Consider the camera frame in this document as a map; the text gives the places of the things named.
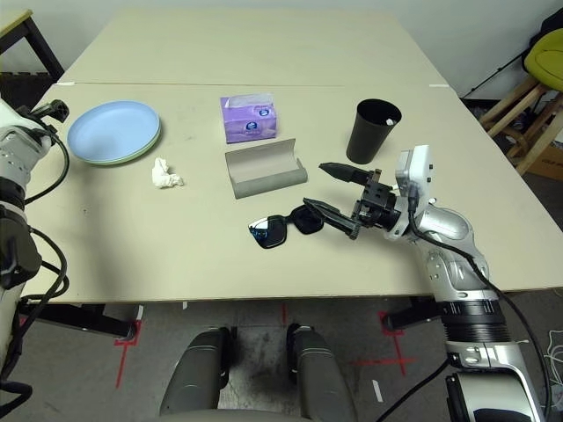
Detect red floor tape corner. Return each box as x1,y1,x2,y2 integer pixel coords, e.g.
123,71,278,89
114,320,143,390

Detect black plastic cup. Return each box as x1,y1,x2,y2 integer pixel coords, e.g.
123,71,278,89
345,98,403,164

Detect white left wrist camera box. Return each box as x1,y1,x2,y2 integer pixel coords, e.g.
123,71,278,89
0,98,26,129

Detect red floor tape cross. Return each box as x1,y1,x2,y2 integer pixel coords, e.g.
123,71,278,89
349,309,417,375

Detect black-framed side desk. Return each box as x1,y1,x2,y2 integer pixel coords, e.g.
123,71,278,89
0,8,65,83

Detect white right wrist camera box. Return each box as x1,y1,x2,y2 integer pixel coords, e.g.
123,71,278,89
394,144,435,207

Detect wooden stool frame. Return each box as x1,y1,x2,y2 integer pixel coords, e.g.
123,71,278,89
479,76,563,177

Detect grey robot leg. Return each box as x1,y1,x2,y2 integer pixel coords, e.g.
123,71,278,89
158,327,241,417
286,323,358,422

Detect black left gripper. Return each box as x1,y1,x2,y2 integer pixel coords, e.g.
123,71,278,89
26,99,70,133

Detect blue plastic plate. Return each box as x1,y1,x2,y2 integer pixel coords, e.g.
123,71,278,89
67,100,160,164

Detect grey left robot leg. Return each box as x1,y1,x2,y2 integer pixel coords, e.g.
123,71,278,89
158,327,241,417

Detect grey right robot leg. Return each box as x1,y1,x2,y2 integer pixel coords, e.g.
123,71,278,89
286,323,358,422

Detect black foam floor mat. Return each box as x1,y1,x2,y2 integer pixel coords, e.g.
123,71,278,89
0,72,54,111

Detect green plastic plate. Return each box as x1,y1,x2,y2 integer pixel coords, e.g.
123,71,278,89
81,118,163,167

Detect thin black stand rod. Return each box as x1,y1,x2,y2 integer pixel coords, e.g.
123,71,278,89
461,52,527,98

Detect purple tissue box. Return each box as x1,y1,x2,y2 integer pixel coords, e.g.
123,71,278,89
219,91,281,144

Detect yellow-green chair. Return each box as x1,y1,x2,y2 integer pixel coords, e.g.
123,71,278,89
523,31,563,91

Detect white tissue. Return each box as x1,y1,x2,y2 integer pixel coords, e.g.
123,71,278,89
150,156,185,190

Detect grey glasses case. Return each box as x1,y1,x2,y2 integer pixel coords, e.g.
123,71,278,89
223,137,309,200

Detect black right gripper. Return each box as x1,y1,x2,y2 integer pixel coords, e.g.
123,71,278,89
302,162,402,241

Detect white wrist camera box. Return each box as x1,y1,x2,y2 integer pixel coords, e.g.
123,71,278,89
394,144,435,207
0,98,26,129

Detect cardboard box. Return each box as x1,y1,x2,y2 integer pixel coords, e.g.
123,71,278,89
525,144,563,179

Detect black sunglasses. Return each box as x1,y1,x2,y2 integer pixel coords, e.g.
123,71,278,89
248,206,326,251

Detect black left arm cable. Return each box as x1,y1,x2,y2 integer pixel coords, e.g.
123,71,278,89
0,131,71,405

